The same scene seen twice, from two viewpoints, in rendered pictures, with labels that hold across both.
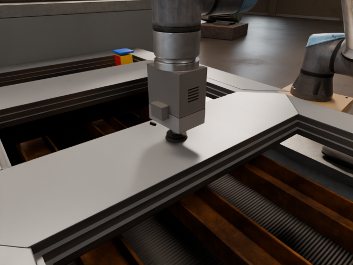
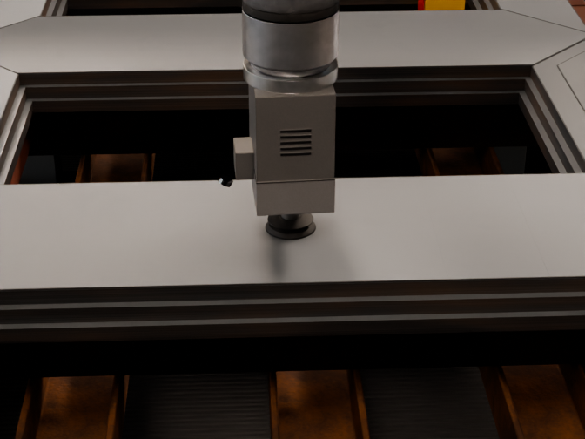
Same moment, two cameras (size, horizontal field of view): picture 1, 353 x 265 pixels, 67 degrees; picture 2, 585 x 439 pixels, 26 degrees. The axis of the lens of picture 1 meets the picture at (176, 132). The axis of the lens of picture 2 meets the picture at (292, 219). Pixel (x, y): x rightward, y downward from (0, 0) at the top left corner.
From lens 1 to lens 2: 0.69 m
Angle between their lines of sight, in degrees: 31
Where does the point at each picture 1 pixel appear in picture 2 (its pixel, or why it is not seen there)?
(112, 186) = (90, 265)
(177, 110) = (256, 166)
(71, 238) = not seen: outside the picture
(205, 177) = (274, 320)
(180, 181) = (211, 302)
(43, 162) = (35, 194)
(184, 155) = (258, 263)
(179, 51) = (265, 55)
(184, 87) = (270, 123)
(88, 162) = (96, 218)
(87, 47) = not seen: outside the picture
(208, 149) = (314, 269)
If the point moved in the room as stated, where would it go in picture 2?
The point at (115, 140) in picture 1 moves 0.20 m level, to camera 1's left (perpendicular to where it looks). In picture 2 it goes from (178, 195) to (20, 138)
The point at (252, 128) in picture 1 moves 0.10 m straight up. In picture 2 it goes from (474, 265) to (482, 152)
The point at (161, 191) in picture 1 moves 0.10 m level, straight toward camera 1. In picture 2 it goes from (162, 304) to (79, 368)
